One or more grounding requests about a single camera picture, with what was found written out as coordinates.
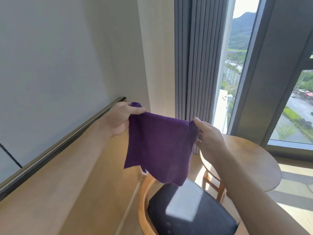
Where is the person's left hand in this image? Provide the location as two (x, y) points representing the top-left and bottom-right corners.
(104, 102), (147, 139)

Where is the person's right hand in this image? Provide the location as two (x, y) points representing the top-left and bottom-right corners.
(193, 117), (230, 164)

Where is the purple microfibre cloth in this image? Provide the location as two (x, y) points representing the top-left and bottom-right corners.
(123, 102), (203, 187)

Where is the wooden chair with black seat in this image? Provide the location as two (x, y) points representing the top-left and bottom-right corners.
(138, 172), (241, 235)

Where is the person's left forearm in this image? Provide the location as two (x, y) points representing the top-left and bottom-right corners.
(0, 121), (114, 235)

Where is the person's right forearm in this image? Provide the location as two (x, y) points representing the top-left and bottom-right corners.
(213, 153), (313, 235)

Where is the round wooden table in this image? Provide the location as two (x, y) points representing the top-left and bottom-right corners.
(199, 134), (282, 203)

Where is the grey pleated curtain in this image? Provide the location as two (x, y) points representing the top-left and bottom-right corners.
(174, 0), (236, 154)

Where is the large glass window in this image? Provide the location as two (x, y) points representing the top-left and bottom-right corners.
(213, 0), (313, 159)

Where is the dark metal wall rail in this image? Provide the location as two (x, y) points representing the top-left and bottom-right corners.
(0, 96), (127, 202)

